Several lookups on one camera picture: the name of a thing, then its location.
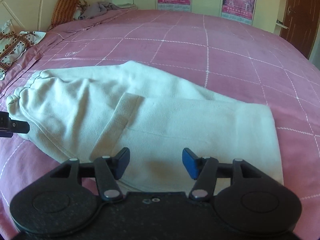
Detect pink checked bed sheet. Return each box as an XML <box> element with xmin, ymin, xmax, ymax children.
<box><xmin>1</xmin><ymin>10</ymin><xmax>319</xmax><ymax>239</ymax></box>

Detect lavender crumpled blanket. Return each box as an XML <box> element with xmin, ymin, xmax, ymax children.
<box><xmin>78</xmin><ymin>1</ymin><xmax>137</xmax><ymax>20</ymax></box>

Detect white pants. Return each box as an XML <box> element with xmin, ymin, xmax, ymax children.
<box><xmin>6</xmin><ymin>61</ymin><xmax>283</xmax><ymax>192</ymax></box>

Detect white patterned pillow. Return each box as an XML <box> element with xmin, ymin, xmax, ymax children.
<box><xmin>0</xmin><ymin>20</ymin><xmax>46</xmax><ymax>81</ymax></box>

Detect orange striped pillow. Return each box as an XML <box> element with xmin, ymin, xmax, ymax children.
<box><xmin>49</xmin><ymin>0</ymin><xmax>84</xmax><ymax>29</ymax></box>

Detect brown wooden door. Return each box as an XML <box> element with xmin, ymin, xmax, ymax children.
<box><xmin>280</xmin><ymin>0</ymin><xmax>319</xmax><ymax>59</ymax></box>

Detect purple poster right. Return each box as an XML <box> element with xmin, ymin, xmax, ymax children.
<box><xmin>221</xmin><ymin>0</ymin><xmax>255</xmax><ymax>25</ymax></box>

